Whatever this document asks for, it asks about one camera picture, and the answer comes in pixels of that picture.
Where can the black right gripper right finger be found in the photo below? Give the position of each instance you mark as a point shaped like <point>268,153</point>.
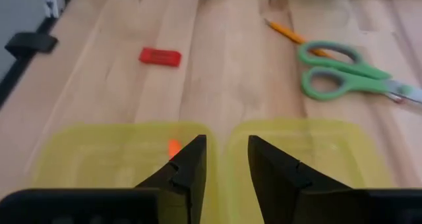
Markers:
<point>280,184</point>

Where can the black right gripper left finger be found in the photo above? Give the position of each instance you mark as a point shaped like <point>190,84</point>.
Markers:
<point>184,184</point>

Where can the yellow translucent pencil box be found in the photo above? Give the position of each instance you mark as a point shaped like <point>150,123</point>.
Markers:
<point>99,158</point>

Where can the red eraser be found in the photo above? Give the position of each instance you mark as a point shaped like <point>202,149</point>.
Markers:
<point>160,57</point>

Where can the yellow pencil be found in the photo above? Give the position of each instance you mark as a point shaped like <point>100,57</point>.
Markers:
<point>287,33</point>

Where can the orange marker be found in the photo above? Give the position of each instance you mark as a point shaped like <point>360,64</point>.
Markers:
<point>174,148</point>

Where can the black table edge clamp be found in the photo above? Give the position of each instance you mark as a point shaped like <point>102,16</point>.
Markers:
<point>31,43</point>

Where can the black aluminium table frame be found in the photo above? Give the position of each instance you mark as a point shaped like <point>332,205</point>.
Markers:
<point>13,77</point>

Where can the white edge bracket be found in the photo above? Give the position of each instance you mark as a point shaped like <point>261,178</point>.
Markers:
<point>52,1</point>

